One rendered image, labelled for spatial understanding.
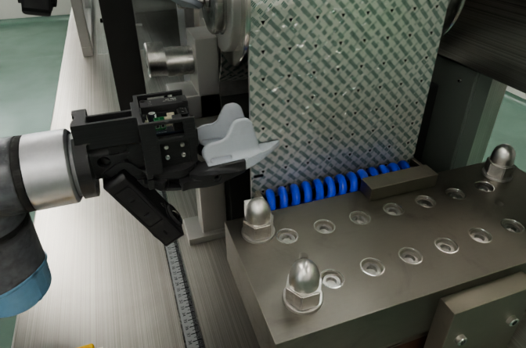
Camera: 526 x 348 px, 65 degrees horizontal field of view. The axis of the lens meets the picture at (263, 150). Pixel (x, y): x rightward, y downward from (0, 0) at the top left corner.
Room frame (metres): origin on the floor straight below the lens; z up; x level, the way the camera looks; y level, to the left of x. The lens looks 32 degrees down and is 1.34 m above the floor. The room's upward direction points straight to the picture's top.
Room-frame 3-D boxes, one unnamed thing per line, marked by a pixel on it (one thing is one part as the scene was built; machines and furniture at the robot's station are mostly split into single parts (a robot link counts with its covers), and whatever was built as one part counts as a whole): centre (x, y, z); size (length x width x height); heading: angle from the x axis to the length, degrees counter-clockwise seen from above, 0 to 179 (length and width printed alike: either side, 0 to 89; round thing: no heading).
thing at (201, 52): (0.48, 0.09, 1.05); 0.06 x 0.05 x 0.31; 109
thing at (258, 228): (0.34, 0.01, 1.05); 0.04 x 0.04 x 0.04
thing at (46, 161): (0.34, 0.20, 1.11); 0.08 x 0.05 x 0.08; 19
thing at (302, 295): (0.25, -0.04, 1.05); 0.04 x 0.04 x 0.04
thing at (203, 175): (0.37, 0.06, 1.09); 0.09 x 0.05 x 0.02; 108
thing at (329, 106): (0.45, -0.10, 1.11); 0.23 x 0.01 x 0.18; 109
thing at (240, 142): (0.39, 0.02, 1.12); 0.09 x 0.03 x 0.06; 108
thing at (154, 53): (0.47, 0.13, 1.18); 0.04 x 0.02 x 0.04; 19
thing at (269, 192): (0.43, -0.10, 1.03); 0.21 x 0.04 x 0.03; 109
